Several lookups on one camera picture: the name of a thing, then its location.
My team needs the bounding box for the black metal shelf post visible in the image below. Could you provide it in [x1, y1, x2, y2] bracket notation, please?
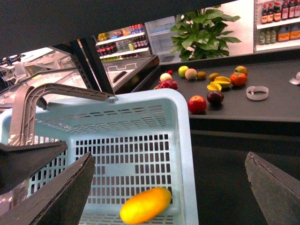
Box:
[51, 36, 115, 95]

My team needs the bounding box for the pink dragon fruit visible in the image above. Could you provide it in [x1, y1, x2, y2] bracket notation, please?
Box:
[154, 80, 178, 90]

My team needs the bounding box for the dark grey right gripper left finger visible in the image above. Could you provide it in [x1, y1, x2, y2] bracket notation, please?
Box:
[0, 152, 95, 225]

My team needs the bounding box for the glass door fridge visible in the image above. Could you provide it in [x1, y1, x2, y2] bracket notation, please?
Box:
[144, 16, 175, 55]

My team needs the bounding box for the orange persimmon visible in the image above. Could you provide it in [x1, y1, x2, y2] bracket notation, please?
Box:
[230, 73, 248, 87]

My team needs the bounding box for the white drinks shelf left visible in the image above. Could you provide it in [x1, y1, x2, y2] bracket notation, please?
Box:
[96, 23, 151, 62]

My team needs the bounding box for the light blue plastic basket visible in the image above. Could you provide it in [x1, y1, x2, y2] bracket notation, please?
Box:
[0, 88, 199, 225]

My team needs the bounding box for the green apple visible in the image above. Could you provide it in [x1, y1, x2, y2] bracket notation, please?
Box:
[178, 66, 189, 78]

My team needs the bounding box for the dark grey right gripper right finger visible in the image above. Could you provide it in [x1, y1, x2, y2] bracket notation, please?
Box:
[245, 152, 300, 225]

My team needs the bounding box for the grey basket handle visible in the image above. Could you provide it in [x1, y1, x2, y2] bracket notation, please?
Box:
[8, 83, 115, 146]

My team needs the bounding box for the white round onion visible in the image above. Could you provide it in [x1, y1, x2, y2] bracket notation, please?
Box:
[159, 73, 172, 82]

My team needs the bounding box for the black raised fruit tray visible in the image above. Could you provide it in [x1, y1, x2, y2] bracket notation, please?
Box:
[131, 50, 300, 136]

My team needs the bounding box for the red apple on shelf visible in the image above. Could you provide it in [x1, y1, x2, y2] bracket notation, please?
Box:
[187, 95, 207, 115]

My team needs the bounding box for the white tape ring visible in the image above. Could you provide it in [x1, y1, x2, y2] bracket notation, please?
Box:
[246, 85, 270, 101]

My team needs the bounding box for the pale pink peach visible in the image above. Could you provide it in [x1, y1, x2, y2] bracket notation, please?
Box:
[185, 68, 197, 80]

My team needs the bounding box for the black chest freezer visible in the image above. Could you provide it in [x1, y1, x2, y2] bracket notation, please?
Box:
[103, 55, 160, 94]

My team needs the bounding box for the brown kiwi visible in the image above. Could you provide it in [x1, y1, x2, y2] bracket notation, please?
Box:
[209, 73, 220, 82]
[196, 71, 207, 81]

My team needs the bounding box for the dark purple plum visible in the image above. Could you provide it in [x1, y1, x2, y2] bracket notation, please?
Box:
[207, 90, 224, 105]

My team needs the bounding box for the red yellow mango apple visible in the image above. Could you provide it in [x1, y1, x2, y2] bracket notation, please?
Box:
[234, 66, 248, 75]

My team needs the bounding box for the yellow starfruit centre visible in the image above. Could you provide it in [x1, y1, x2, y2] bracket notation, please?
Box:
[213, 76, 232, 89]

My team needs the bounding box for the yellow mango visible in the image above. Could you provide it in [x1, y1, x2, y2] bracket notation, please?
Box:
[120, 187, 172, 225]

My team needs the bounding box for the yellow starfruit slice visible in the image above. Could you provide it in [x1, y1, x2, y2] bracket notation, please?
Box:
[207, 82, 222, 92]

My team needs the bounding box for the green potted plant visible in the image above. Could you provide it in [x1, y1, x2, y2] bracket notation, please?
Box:
[170, 5, 241, 61]

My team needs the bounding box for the white bottle shelf right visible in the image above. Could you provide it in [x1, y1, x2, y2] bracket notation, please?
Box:
[254, 0, 300, 53]

